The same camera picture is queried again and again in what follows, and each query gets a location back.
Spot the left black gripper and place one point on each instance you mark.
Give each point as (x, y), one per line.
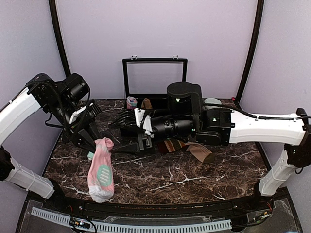
(77, 131)

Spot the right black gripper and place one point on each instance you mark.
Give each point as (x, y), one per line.
(143, 138)

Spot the pink patterned sock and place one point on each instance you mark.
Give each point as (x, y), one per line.
(100, 176)

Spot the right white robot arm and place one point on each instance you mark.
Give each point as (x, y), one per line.
(187, 116)

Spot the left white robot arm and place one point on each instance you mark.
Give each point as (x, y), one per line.
(69, 102)

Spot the rolled pink white sock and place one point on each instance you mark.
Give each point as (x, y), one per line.
(131, 102)

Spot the rolled brown sock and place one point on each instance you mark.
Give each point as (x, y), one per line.
(146, 104)

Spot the striped brown beige sock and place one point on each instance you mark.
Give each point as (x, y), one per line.
(200, 152)

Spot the black glass-lid storage box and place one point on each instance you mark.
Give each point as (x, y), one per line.
(148, 78)

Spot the far pale green bowl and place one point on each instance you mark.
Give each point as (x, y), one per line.
(212, 101)

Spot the small circuit board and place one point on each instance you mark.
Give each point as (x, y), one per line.
(79, 224)

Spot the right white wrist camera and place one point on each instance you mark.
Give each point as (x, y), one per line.
(143, 121)

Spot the white slotted cable duct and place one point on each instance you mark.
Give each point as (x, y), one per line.
(115, 224)

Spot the left black frame post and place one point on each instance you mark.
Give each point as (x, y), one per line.
(60, 44)

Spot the black frame post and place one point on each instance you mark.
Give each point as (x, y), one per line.
(60, 44)
(251, 51)

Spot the right black frame post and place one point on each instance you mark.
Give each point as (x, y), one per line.
(251, 51)

